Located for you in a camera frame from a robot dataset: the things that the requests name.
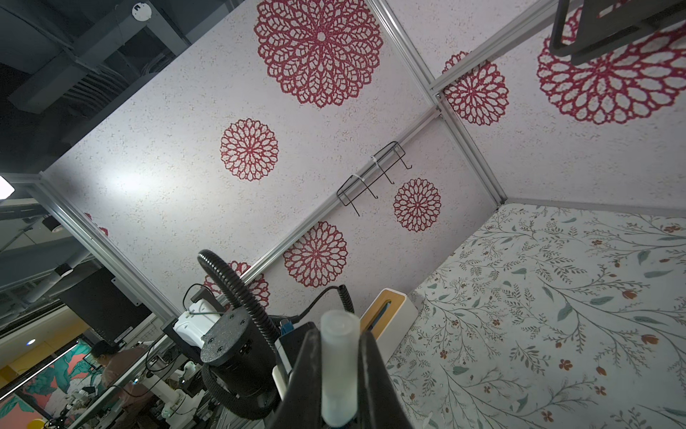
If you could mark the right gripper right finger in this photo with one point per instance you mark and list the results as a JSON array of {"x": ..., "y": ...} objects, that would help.
[{"x": 378, "y": 404}]

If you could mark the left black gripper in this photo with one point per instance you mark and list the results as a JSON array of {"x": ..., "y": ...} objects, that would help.
[{"x": 236, "y": 357}]

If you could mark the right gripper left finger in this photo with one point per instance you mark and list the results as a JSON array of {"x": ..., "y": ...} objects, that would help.
[{"x": 302, "y": 404}]

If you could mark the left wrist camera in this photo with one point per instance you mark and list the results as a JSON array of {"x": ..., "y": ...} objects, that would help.
[{"x": 288, "y": 347}]

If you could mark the black wire wall rack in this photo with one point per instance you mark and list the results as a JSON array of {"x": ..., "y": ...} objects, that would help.
[{"x": 380, "y": 164}]

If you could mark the dark grey wall shelf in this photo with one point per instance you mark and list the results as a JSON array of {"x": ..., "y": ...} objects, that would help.
[{"x": 605, "y": 26}]

